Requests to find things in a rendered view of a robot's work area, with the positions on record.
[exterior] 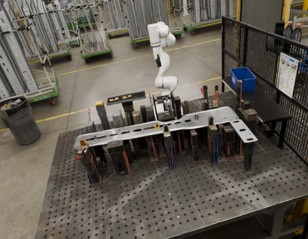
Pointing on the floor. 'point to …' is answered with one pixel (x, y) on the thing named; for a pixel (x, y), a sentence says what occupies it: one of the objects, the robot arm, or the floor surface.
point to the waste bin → (19, 119)
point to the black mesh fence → (273, 85)
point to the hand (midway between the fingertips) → (158, 63)
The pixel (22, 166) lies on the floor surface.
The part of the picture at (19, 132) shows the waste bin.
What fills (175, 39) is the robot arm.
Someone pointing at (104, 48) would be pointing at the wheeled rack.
